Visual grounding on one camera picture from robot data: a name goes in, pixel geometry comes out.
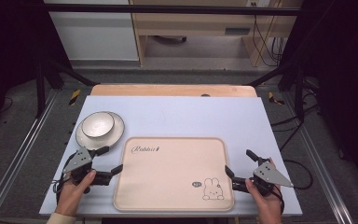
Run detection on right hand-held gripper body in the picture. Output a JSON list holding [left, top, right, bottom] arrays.
[[232, 157, 295, 198]]

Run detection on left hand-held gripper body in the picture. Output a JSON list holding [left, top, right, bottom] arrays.
[[62, 147, 113, 194]]

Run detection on white plate with dark rim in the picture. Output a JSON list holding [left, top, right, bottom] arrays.
[[75, 110, 126, 151]]

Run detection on white bowl with dark rim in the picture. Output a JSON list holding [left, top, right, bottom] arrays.
[[80, 111, 117, 139]]

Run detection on beige tray with rabbit print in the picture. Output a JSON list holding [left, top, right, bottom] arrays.
[[113, 136, 236, 213]]

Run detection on person's right hand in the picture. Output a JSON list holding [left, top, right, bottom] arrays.
[[244, 157, 284, 219]]

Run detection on person's left hand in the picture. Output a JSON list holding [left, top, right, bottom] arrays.
[[55, 169, 98, 217]]

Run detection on yellow black tape piece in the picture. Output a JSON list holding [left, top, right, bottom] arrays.
[[68, 89, 82, 106], [267, 91, 286, 106]]

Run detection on light blue table mat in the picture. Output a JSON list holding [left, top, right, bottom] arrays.
[[38, 95, 303, 218]]

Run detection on black metal stand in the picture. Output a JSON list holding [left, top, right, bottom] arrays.
[[34, 57, 98, 119], [247, 60, 306, 123]]

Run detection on wooden table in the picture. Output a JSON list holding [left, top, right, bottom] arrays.
[[89, 83, 258, 98]]

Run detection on white cabinet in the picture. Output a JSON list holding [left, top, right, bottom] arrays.
[[43, 0, 140, 62]]

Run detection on black curtain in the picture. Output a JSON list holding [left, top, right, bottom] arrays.
[[0, 0, 73, 133], [278, 0, 358, 189]]

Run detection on grey label plate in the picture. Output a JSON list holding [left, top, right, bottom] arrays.
[[224, 26, 252, 36]]

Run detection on dark item under desk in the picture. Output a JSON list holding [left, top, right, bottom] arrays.
[[152, 35, 188, 45]]

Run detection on wooden desk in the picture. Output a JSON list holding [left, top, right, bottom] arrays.
[[128, 0, 303, 68]]

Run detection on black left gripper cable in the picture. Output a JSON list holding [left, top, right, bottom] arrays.
[[51, 151, 76, 204]]

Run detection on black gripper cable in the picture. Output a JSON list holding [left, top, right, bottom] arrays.
[[51, 151, 76, 204], [272, 159, 314, 217]]

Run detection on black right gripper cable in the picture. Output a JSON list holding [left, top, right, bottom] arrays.
[[272, 159, 314, 217]]

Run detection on aluminium floor rail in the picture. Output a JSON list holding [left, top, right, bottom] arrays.
[[0, 89, 61, 224], [280, 91, 356, 224]]

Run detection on black floor cables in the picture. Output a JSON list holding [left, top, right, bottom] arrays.
[[270, 78, 322, 152]]

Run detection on hanging black cables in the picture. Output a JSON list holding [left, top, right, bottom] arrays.
[[251, 14, 286, 67]]

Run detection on black horizontal frame bar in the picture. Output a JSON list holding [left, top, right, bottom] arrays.
[[41, 3, 303, 17]]

